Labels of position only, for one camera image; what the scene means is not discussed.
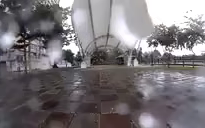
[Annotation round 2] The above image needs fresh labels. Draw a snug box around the spreading tree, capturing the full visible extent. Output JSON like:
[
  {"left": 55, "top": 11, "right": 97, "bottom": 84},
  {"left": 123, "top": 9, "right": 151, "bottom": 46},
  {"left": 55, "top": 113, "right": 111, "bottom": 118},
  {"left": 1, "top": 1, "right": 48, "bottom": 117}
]
[{"left": 146, "top": 14, "right": 205, "bottom": 62}]

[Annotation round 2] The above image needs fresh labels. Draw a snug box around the low wooden fence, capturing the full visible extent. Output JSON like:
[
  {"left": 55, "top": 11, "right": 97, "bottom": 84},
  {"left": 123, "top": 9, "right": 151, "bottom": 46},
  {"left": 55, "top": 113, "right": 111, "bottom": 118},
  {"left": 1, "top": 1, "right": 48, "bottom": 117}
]
[{"left": 150, "top": 57, "right": 205, "bottom": 70}]

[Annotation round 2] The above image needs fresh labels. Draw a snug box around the wet red brick plaza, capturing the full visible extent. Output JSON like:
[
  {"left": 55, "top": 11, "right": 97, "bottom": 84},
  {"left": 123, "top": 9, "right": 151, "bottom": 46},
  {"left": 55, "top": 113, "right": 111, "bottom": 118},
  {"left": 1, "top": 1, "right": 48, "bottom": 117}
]
[{"left": 0, "top": 65, "right": 205, "bottom": 128}]

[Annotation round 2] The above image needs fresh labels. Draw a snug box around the white canopy shelter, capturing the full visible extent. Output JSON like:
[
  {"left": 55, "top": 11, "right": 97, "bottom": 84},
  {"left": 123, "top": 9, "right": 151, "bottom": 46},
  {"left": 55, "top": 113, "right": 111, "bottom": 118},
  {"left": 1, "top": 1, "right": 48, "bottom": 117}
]
[{"left": 70, "top": 0, "right": 154, "bottom": 69}]

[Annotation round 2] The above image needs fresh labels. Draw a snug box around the pale low building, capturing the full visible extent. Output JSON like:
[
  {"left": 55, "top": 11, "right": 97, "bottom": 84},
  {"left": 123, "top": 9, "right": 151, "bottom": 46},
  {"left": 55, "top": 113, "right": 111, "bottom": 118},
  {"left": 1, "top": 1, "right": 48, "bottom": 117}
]
[{"left": 0, "top": 35, "right": 53, "bottom": 73}]

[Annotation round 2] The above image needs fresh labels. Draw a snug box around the large leafy tree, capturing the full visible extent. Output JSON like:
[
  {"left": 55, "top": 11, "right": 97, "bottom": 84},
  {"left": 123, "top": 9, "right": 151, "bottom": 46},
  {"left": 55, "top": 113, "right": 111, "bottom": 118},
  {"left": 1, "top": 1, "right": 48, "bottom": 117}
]
[{"left": 0, "top": 0, "right": 74, "bottom": 75}]

